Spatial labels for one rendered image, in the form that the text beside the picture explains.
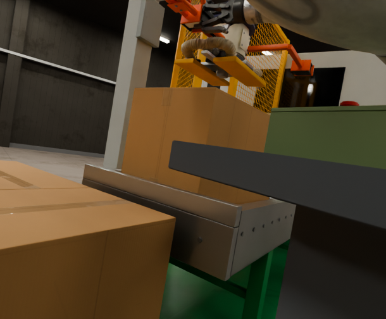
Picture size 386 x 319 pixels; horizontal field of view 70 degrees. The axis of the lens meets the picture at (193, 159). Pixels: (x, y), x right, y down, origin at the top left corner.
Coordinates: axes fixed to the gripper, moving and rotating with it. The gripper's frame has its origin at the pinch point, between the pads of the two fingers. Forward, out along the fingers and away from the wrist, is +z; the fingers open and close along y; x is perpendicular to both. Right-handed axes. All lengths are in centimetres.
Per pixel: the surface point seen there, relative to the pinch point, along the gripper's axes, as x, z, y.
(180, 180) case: -5, -9, 58
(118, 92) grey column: 60, 106, 13
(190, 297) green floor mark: 40, 5, 121
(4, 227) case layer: -57, -8, 67
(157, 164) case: -4, 3, 55
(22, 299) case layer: -57, -17, 77
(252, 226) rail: 2, -33, 68
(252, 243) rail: 5, -33, 74
